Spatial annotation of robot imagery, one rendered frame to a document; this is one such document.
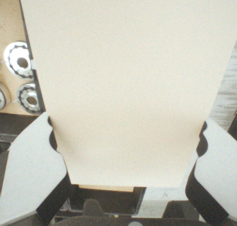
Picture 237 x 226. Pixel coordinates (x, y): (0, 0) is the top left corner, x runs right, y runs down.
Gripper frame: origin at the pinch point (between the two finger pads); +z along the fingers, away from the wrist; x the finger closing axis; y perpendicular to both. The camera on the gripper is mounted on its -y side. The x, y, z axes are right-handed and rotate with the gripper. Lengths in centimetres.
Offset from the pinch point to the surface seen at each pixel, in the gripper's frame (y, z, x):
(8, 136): 19.6, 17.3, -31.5
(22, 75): 4.5, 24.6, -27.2
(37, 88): 5.1, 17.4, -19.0
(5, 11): -11.0, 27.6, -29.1
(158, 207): 257, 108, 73
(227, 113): 23, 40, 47
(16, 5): -12.0, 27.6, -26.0
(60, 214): 154, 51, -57
